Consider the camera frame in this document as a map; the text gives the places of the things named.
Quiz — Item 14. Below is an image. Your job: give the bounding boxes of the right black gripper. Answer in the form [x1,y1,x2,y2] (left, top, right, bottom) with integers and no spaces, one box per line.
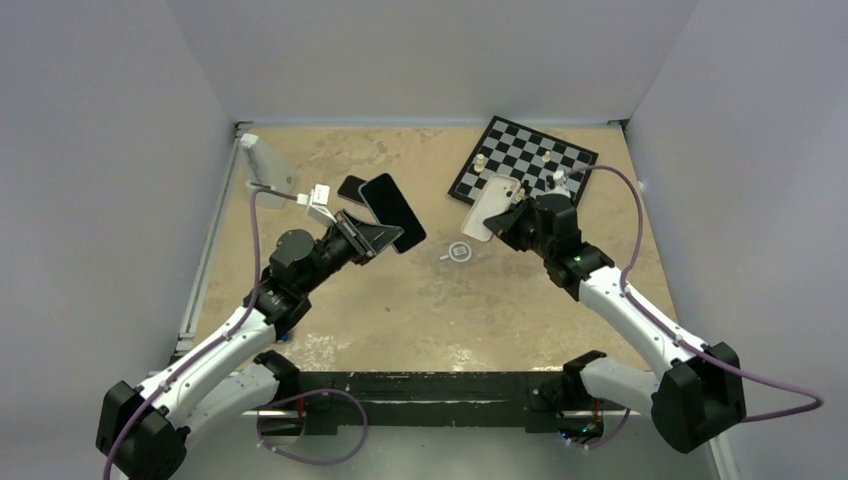
[484,194,553,259]

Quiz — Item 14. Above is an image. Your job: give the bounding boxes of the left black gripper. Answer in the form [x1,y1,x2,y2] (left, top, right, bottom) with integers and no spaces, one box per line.
[298,208,401,295]

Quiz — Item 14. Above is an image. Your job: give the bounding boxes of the white phone case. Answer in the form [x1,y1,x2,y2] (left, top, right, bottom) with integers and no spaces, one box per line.
[460,174,521,242]

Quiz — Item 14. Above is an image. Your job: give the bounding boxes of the phone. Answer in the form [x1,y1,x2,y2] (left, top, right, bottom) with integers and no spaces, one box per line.
[337,175,366,207]
[358,173,427,254]

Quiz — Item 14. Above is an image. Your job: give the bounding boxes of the clear phone case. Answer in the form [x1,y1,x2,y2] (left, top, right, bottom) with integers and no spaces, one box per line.
[436,239,493,267]

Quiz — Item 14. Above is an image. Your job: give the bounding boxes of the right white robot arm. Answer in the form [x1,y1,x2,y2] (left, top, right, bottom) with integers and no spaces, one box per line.
[482,194,747,453]

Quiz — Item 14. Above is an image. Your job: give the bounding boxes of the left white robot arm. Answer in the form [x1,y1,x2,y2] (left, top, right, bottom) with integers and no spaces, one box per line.
[95,210,404,479]

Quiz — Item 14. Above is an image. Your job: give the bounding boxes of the white chess piece left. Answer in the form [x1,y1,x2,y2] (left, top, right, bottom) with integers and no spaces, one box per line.
[473,154,487,173]

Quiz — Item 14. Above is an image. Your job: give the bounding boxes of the black white chessboard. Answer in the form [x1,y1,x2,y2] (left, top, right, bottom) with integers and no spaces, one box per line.
[448,116,599,205]

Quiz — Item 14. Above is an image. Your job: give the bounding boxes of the white dispenser stand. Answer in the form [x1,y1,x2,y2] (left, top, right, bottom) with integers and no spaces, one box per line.
[238,133,296,196]

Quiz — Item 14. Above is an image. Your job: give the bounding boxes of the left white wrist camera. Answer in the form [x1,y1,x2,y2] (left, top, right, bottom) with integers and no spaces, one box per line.
[296,183,337,228]

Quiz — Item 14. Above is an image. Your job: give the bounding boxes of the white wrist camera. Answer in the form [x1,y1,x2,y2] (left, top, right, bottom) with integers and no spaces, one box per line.
[296,183,337,228]
[545,170,571,198]

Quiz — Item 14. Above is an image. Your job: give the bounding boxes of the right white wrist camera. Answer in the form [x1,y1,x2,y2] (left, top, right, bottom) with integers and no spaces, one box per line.
[545,170,571,198]

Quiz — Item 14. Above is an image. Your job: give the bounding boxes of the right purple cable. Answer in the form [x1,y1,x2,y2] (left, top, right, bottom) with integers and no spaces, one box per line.
[563,165,825,425]

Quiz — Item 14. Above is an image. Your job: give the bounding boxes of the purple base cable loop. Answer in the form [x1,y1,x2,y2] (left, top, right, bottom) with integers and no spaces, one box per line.
[256,387,371,467]

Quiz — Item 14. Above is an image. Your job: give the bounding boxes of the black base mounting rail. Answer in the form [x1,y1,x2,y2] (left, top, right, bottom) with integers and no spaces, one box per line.
[257,371,609,438]

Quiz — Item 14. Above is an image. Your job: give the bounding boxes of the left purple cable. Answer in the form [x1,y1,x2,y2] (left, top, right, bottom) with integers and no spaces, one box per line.
[102,186,313,480]

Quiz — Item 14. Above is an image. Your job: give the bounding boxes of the aluminium frame rail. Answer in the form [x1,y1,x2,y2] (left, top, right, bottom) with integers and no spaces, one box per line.
[170,132,241,362]

